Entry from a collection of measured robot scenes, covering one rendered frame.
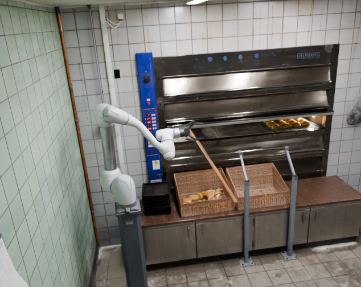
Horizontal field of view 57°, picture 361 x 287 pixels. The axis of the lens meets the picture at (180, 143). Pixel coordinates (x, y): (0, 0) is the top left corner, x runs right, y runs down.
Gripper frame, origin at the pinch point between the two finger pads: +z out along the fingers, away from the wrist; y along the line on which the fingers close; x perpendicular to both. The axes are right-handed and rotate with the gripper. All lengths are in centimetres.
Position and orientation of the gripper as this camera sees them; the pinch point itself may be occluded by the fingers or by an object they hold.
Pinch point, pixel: (201, 130)
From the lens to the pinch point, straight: 296.6
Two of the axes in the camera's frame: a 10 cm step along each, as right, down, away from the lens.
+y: 0.6, 9.4, 3.4
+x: 1.5, 3.3, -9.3
